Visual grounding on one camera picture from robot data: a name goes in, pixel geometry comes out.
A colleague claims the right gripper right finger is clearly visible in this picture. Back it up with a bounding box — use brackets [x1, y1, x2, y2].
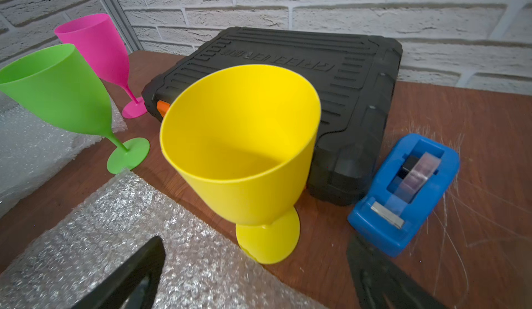
[346, 235, 446, 308]

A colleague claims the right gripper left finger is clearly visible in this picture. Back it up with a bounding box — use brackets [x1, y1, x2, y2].
[73, 236, 166, 308]

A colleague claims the bubble wrap sheet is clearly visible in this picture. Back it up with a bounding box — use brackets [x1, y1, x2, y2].
[1, 171, 319, 308]

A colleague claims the yellow plastic wine glass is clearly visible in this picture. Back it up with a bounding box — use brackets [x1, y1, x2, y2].
[159, 65, 321, 264]

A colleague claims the bubble wrap stack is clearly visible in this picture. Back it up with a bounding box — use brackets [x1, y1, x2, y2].
[1, 93, 103, 216]

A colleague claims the green plastic wine glass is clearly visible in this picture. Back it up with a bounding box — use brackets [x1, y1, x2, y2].
[1, 44, 150, 174]

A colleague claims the pink plastic wine glass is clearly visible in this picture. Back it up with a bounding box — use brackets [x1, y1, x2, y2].
[54, 13, 147, 119]

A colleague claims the blue tape dispenser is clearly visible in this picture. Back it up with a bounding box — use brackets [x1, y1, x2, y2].
[348, 134, 460, 257]

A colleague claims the black plastic tool case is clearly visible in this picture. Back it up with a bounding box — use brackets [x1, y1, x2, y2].
[142, 27, 403, 206]

